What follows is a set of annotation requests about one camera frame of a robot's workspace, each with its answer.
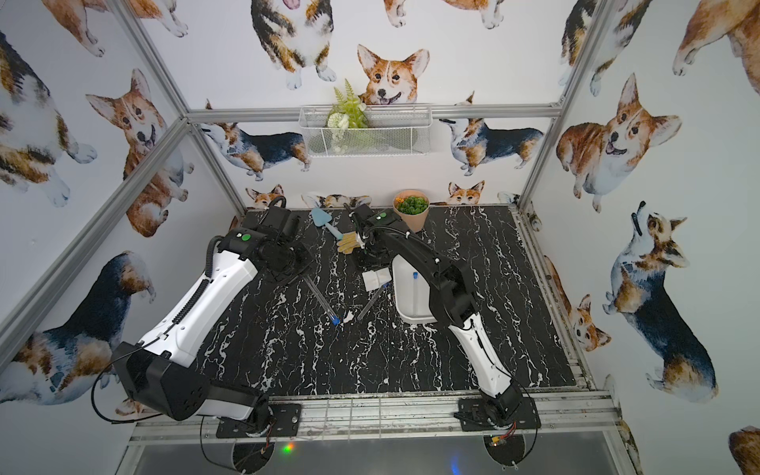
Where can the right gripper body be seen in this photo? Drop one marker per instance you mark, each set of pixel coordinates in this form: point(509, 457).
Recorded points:
point(371, 257)

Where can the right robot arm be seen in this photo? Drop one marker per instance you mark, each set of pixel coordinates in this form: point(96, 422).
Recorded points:
point(453, 304)

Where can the test tube blue cap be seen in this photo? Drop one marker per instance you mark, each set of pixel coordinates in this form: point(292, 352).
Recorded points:
point(415, 292)
point(330, 312)
point(372, 300)

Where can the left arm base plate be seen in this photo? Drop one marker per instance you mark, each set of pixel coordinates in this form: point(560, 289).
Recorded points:
point(272, 420)

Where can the teal small trowel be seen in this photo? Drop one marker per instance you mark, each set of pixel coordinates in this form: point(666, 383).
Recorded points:
point(322, 219)

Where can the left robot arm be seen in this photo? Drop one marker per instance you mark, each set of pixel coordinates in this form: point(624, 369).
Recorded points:
point(158, 371)

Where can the white rectangular tray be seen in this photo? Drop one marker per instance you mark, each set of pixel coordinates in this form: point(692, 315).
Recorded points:
point(411, 293)

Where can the green fern plant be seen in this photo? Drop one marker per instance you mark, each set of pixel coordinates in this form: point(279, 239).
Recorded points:
point(347, 113)

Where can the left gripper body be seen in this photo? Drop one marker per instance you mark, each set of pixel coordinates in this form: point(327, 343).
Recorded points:
point(291, 258)

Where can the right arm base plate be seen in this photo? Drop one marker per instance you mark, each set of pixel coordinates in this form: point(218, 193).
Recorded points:
point(485, 415)

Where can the yellow work glove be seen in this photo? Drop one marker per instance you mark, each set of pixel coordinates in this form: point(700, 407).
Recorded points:
point(349, 243)

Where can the peach plant pot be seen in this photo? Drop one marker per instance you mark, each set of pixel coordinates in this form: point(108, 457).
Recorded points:
point(413, 208)

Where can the white wire basket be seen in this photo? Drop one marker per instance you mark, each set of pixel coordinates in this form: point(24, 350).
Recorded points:
point(393, 131)

